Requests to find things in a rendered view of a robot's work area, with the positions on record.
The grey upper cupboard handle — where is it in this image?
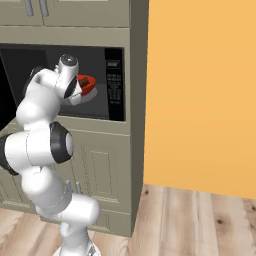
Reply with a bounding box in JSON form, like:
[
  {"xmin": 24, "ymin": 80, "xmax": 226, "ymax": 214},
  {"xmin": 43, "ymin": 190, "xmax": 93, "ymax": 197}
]
[
  {"xmin": 38, "ymin": 0, "xmax": 50, "ymax": 17},
  {"xmin": 24, "ymin": 0, "xmax": 35, "ymax": 17}
]

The grey microwave turntable plate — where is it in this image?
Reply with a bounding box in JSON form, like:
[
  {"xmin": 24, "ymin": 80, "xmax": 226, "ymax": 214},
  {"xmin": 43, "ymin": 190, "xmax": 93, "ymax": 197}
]
[{"xmin": 61, "ymin": 85, "xmax": 100, "ymax": 107}]

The tall grey-green cabinet housing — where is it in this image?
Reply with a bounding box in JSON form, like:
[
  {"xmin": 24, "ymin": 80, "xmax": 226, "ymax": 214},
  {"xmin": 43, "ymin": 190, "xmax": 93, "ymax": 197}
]
[{"xmin": 0, "ymin": 0, "xmax": 150, "ymax": 239}]

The red bowl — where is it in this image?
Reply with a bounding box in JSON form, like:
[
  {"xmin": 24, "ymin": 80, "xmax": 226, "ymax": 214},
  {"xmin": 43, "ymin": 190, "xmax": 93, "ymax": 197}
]
[{"xmin": 76, "ymin": 74, "xmax": 98, "ymax": 98}]

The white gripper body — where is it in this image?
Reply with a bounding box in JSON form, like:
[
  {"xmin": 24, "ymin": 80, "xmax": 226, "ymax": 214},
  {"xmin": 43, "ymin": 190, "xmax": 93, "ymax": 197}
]
[{"xmin": 68, "ymin": 83, "xmax": 83, "ymax": 106}]

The black microwave door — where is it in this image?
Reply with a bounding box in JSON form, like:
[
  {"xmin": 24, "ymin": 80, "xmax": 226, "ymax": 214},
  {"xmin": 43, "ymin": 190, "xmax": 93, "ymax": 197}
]
[{"xmin": 0, "ymin": 55, "xmax": 18, "ymax": 132}]

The black built-in microwave oven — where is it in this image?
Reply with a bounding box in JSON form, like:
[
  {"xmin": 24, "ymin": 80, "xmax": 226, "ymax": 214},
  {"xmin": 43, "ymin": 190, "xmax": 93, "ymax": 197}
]
[{"xmin": 0, "ymin": 43, "xmax": 127, "ymax": 123}]

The grey-green upper cupboard door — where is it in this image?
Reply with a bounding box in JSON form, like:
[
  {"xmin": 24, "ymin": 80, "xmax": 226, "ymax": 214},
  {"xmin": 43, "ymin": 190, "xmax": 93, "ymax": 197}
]
[
  {"xmin": 0, "ymin": 0, "xmax": 45, "ymax": 27},
  {"xmin": 42, "ymin": 0, "xmax": 131, "ymax": 29}
]

